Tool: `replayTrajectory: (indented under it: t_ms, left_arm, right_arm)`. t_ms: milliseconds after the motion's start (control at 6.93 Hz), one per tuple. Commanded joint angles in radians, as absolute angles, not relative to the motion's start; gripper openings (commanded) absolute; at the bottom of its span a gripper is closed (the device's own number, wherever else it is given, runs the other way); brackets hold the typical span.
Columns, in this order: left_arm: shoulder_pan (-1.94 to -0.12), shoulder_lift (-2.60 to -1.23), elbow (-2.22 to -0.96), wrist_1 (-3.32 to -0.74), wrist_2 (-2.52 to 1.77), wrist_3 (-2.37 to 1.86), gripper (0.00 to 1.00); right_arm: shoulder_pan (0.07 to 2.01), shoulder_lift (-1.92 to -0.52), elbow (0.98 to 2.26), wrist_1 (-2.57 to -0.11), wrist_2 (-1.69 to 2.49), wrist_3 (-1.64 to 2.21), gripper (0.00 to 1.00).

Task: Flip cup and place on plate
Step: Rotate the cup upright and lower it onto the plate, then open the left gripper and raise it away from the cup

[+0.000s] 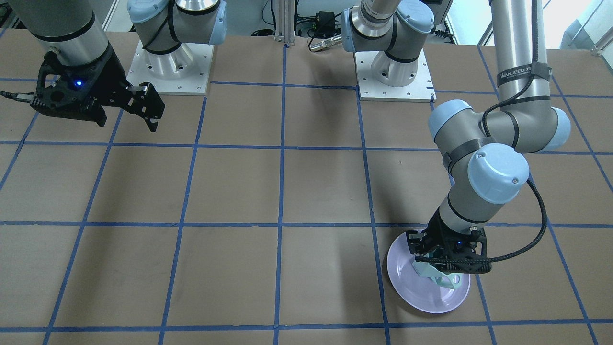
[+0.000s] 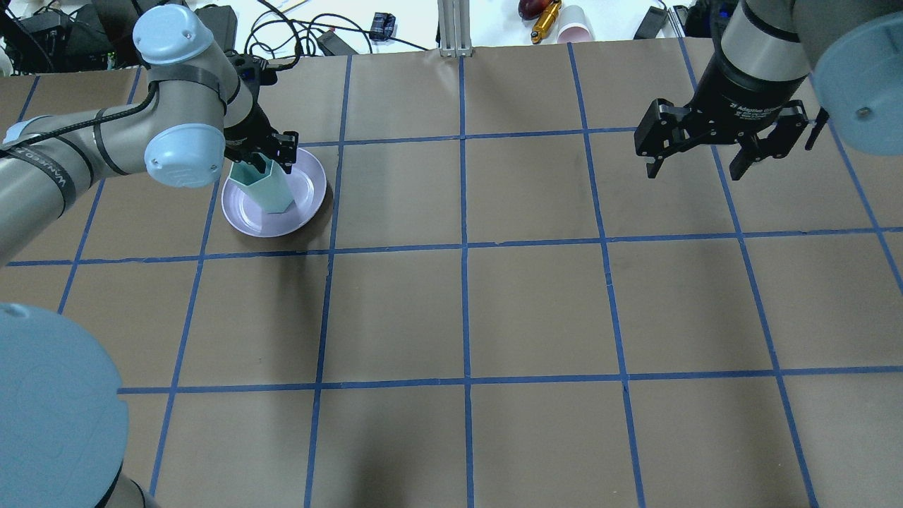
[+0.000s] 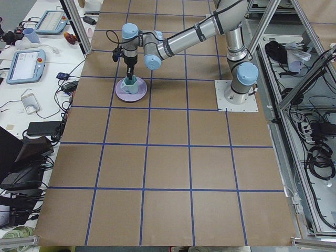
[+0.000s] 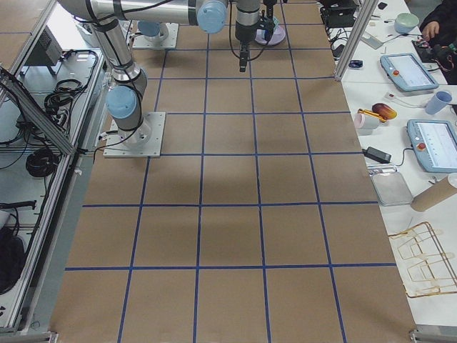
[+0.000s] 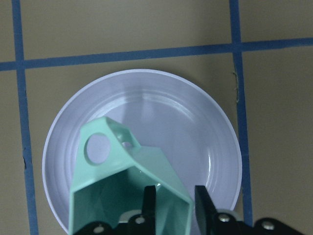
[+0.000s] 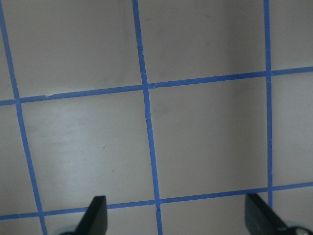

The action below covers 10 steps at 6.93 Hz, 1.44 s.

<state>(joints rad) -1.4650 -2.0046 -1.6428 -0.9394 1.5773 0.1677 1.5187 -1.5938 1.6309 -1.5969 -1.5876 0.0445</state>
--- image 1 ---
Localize light blue faceted cup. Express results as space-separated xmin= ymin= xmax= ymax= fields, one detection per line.
xmin=412 ymin=257 xmax=462 ymax=290

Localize aluminium frame post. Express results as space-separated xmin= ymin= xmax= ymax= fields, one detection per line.
xmin=270 ymin=0 xmax=296 ymax=46

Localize lilac plate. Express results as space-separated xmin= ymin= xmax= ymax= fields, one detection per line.
xmin=386 ymin=232 xmax=471 ymax=314

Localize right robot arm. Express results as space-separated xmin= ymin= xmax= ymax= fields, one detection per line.
xmin=1 ymin=0 xmax=227 ymax=132

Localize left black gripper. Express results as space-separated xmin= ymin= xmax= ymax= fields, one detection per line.
xmin=406 ymin=209 xmax=492 ymax=275

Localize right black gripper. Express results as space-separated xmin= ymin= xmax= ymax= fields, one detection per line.
xmin=38 ymin=44 xmax=166 ymax=132

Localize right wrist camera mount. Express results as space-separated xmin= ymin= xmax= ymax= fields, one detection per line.
xmin=1 ymin=74 xmax=107 ymax=127

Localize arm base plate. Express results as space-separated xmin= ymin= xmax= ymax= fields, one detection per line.
xmin=354 ymin=50 xmax=437 ymax=102
xmin=127 ymin=41 xmax=216 ymax=96

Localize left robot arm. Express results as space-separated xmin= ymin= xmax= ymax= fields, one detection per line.
xmin=340 ymin=0 xmax=570 ymax=274

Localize silver cylinder connector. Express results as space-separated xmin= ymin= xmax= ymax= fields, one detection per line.
xmin=308 ymin=34 xmax=343 ymax=52

